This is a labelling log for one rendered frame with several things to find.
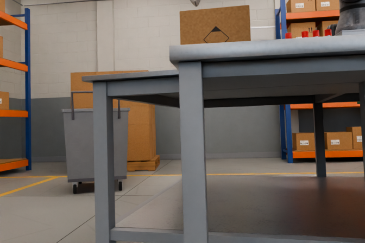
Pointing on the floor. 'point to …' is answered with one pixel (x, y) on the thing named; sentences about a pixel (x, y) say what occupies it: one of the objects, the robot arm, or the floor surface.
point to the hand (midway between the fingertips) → (195, 3)
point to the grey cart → (86, 155)
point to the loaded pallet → (133, 133)
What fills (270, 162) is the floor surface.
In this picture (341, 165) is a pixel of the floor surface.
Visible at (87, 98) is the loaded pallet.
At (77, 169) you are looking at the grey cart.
